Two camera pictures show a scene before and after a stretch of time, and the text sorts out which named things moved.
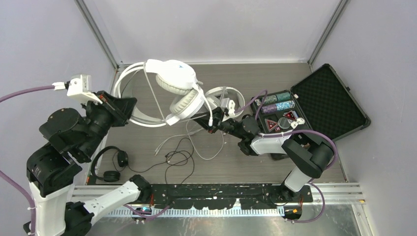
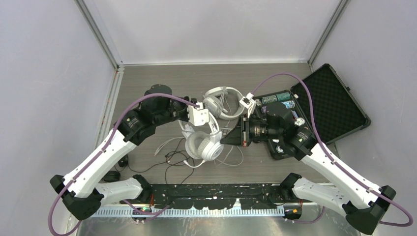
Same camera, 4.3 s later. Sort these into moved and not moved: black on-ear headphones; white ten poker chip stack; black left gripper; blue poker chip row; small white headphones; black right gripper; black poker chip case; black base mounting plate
Moved: small white headphones; black right gripper; black left gripper
Not moved: white ten poker chip stack; black on-ear headphones; blue poker chip row; black poker chip case; black base mounting plate
